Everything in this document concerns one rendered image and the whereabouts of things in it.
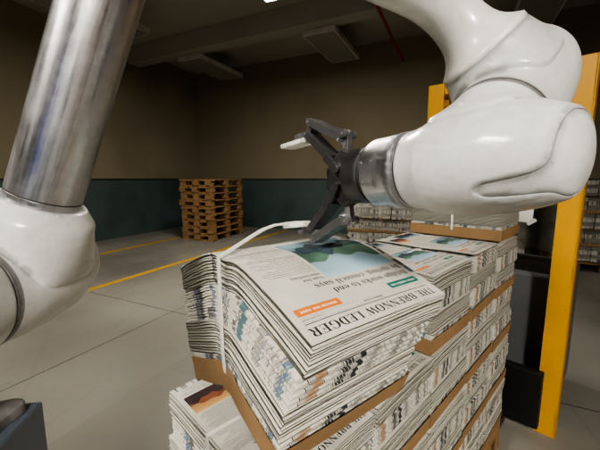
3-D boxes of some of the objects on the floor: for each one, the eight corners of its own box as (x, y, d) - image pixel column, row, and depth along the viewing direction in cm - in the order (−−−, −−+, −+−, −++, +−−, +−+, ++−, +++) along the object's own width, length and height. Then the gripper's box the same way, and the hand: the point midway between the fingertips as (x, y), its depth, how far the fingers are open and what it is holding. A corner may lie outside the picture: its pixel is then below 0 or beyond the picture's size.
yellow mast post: (532, 429, 172) (573, 56, 146) (536, 420, 179) (576, 62, 153) (554, 439, 166) (601, 51, 140) (556, 429, 172) (602, 56, 146)
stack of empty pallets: (214, 230, 828) (212, 179, 810) (245, 232, 797) (243, 179, 778) (179, 239, 712) (177, 179, 694) (212, 242, 681) (211, 179, 663)
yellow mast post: (413, 376, 219) (429, 86, 193) (420, 370, 225) (435, 88, 199) (427, 382, 212) (445, 82, 186) (432, 377, 218) (450, 86, 192)
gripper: (356, 70, 40) (267, 113, 58) (360, 272, 42) (272, 254, 59) (395, 82, 44) (302, 119, 62) (397, 264, 46) (305, 249, 63)
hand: (291, 184), depth 59 cm, fingers open, 14 cm apart
